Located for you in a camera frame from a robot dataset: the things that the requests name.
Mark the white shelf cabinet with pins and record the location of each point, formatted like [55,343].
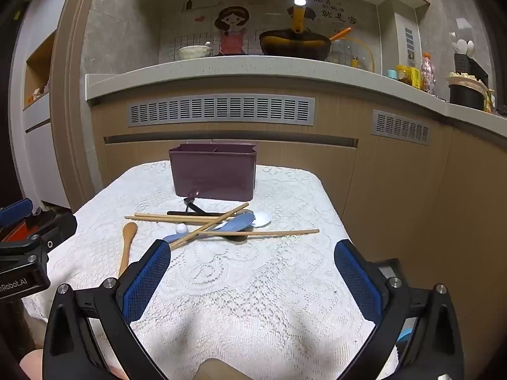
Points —
[39,134]

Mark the orange spatula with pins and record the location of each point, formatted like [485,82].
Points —
[340,34]

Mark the blue plastic spoon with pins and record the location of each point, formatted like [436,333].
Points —
[237,223]

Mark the black pot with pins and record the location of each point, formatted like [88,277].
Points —
[467,95]

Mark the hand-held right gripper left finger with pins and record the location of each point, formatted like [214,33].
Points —
[146,281]

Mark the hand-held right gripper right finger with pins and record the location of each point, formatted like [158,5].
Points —
[356,281]

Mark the short grey vent grille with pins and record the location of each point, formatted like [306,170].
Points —
[402,126]

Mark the speckled kitchen countertop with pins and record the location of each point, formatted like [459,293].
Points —
[237,72]

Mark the tan object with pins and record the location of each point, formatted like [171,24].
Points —
[222,370]

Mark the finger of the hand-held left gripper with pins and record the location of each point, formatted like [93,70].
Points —
[14,210]
[55,227]

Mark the yellow jar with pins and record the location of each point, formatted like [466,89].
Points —
[408,76]

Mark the cartoon wall sticker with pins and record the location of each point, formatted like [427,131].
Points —
[231,33]

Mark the small white round utensil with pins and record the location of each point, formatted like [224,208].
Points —
[181,228]

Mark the wooden spoon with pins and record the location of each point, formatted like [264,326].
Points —
[129,231]

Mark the purple plastic utensil holder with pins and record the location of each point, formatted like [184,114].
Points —
[212,174]

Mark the white lace tablecloth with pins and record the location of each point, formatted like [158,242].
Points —
[245,293]

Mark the black spoon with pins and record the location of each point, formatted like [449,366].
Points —
[190,201]

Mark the grey wall socket panel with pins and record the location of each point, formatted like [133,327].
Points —
[409,41]

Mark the black utensil rack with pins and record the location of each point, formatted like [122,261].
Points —
[469,63]

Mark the teal cup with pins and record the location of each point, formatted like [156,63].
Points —
[391,74]

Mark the wooden kitchen cabinet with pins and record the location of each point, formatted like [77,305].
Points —
[435,206]

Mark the white bowl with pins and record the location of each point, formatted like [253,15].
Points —
[195,52]

